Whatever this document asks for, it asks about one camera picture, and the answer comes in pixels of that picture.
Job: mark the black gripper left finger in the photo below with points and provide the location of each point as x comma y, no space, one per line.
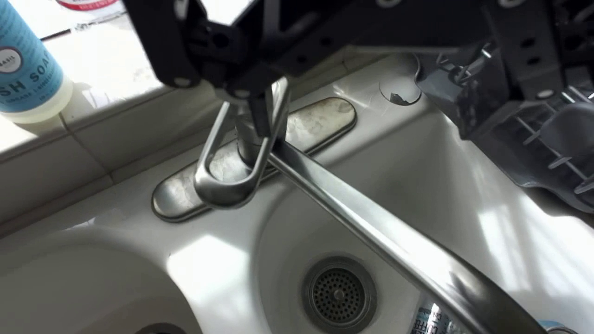
174,44

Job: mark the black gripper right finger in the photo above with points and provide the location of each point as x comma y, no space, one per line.
527,49

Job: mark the dark grey dish rack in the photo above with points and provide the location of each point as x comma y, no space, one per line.
558,155

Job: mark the blue dish soap bottle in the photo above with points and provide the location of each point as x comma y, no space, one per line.
29,68

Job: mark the chrome faucet spout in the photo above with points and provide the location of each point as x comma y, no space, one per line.
384,229

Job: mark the white double basin sink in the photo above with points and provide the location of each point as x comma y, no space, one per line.
235,272

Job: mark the round metal drain strainer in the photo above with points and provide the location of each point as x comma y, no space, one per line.
339,296

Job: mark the brushed metal faucet base plate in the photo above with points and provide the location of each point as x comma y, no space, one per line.
322,122

